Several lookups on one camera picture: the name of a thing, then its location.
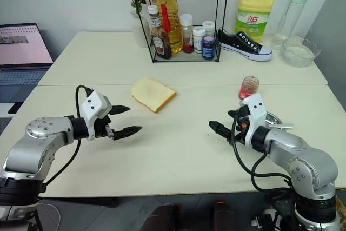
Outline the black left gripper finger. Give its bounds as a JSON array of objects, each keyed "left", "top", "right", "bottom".
[
  {"left": 112, "top": 126, "right": 143, "bottom": 141},
  {"left": 109, "top": 104, "right": 131, "bottom": 116}
]

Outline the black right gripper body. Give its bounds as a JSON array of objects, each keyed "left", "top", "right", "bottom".
[{"left": 232, "top": 104, "right": 251, "bottom": 146}]

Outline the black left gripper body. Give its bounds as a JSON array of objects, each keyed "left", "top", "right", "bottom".
[{"left": 94, "top": 115, "right": 115, "bottom": 138}]

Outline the small red jam jar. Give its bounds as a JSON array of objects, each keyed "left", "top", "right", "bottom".
[{"left": 238, "top": 76, "right": 260, "bottom": 100}]

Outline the white bread slice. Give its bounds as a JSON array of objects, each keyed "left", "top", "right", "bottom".
[{"left": 131, "top": 77, "right": 178, "bottom": 114}]

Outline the silver plate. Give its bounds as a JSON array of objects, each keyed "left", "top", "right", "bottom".
[{"left": 264, "top": 111, "right": 283, "bottom": 128}]

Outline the silver metal spreading knife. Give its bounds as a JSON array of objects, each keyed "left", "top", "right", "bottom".
[{"left": 269, "top": 123, "right": 295, "bottom": 130}]

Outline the black and white sneaker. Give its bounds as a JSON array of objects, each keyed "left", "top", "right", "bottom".
[{"left": 217, "top": 27, "right": 274, "bottom": 62}]

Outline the dark blue jar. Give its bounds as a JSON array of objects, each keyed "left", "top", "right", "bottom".
[{"left": 201, "top": 35, "right": 216, "bottom": 60}]

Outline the brown ketchup bottle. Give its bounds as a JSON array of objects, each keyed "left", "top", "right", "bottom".
[{"left": 147, "top": 5, "right": 172, "bottom": 60}]

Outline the white vase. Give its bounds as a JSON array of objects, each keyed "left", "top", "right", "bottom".
[{"left": 131, "top": 11, "right": 151, "bottom": 49}]

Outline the white label jar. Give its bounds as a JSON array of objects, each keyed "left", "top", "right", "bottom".
[{"left": 192, "top": 26, "right": 206, "bottom": 54}]

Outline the clear glass bowl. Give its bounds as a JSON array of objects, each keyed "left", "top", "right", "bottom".
[{"left": 281, "top": 36, "right": 322, "bottom": 68}]

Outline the red spice jar white cap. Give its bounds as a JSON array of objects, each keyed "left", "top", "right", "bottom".
[{"left": 179, "top": 14, "right": 195, "bottom": 54}]

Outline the small white capped jar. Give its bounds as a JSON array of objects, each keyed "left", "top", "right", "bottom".
[{"left": 202, "top": 21, "right": 216, "bottom": 37}]

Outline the yellow dish detergent bottle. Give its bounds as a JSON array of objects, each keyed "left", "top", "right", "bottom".
[{"left": 234, "top": 0, "right": 276, "bottom": 44}]

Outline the clear bottle green cap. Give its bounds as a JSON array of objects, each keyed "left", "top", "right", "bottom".
[{"left": 270, "top": 0, "right": 312, "bottom": 51}]

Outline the grey laptop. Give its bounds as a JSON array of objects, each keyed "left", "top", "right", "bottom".
[{"left": 0, "top": 23, "right": 55, "bottom": 103}]

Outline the yellow cooking oil bottle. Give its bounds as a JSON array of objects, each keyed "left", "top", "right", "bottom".
[{"left": 152, "top": 0, "right": 183, "bottom": 55}]

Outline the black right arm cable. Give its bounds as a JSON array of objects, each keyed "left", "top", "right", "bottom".
[{"left": 229, "top": 111, "right": 292, "bottom": 192}]

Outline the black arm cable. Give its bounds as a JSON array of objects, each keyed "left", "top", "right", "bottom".
[
  {"left": 40, "top": 84, "right": 95, "bottom": 188},
  {"left": 229, "top": 111, "right": 292, "bottom": 192}
]

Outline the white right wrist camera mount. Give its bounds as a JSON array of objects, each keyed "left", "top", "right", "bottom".
[{"left": 239, "top": 93, "right": 268, "bottom": 145}]

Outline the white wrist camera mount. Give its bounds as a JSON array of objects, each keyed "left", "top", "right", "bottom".
[
  {"left": 239, "top": 93, "right": 268, "bottom": 145},
  {"left": 80, "top": 91, "right": 112, "bottom": 141}
]

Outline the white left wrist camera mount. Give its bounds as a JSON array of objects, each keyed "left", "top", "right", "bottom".
[{"left": 80, "top": 91, "right": 112, "bottom": 141}]

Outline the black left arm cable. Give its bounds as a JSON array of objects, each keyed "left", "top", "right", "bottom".
[{"left": 40, "top": 84, "right": 95, "bottom": 188}]

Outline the black wire shelf rack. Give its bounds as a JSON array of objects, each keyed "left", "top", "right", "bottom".
[{"left": 126, "top": 0, "right": 231, "bottom": 64}]

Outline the thin white cable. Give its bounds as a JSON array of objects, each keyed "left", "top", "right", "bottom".
[{"left": 37, "top": 200, "right": 62, "bottom": 231}]

